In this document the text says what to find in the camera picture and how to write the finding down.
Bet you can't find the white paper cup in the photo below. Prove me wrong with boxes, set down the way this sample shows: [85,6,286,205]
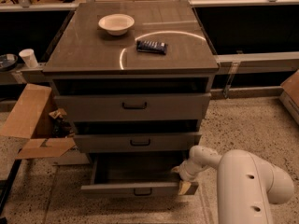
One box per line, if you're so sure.
[19,49,38,68]

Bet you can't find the grey drawer cabinet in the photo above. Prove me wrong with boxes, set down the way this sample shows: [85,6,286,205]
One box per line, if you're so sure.
[42,0,220,161]

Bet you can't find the grey drawer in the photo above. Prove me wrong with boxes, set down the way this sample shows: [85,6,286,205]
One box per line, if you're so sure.
[81,151,198,198]
[55,93,211,122]
[74,132,201,153]

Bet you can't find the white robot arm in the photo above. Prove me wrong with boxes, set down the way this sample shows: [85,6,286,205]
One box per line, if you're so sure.
[172,146,294,224]

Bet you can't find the cardboard box at right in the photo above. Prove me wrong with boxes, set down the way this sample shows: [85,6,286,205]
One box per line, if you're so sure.
[279,70,299,125]

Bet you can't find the black round lid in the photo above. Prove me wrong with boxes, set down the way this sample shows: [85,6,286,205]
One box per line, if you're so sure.
[0,54,18,72]

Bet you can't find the open cardboard box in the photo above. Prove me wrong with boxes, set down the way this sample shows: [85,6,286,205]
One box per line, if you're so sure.
[0,84,75,160]

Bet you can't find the white bowl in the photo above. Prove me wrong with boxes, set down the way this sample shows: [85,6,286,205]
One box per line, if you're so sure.
[98,14,135,35]

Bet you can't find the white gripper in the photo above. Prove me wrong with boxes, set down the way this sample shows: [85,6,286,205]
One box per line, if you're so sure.
[171,159,207,195]

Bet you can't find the dark blue snack packet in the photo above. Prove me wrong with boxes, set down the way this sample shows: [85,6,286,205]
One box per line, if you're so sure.
[136,40,167,55]

